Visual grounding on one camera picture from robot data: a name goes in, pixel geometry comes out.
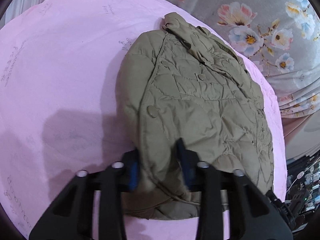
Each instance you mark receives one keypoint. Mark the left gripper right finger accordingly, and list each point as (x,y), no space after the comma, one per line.
(252,215)

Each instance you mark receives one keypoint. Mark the olive quilted jacket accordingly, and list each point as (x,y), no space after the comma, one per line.
(183,82)

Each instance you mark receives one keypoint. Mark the pink bed sheet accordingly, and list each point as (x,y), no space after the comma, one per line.
(59,64)

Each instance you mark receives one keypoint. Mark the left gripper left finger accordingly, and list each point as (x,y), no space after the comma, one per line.
(70,215)

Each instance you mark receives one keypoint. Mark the grey floral quilt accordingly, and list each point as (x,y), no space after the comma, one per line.
(280,36)

